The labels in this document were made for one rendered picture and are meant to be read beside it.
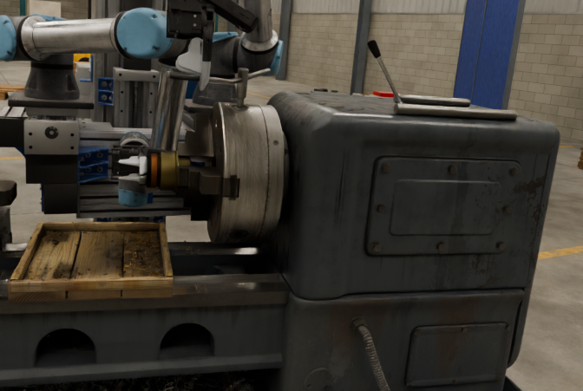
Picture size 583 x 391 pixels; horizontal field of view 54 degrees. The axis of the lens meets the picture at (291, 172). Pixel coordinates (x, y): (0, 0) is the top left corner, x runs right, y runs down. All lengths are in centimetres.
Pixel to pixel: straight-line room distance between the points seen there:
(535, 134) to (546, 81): 1181
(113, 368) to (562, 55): 1222
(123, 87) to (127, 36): 48
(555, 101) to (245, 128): 1197
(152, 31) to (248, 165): 44
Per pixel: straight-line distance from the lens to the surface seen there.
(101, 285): 118
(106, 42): 152
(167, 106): 159
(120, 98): 191
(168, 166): 125
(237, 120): 120
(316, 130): 112
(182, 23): 108
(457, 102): 152
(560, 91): 1294
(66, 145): 169
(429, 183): 123
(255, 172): 116
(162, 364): 129
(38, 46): 165
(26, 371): 130
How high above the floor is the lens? 138
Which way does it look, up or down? 13 degrees down
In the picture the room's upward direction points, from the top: 5 degrees clockwise
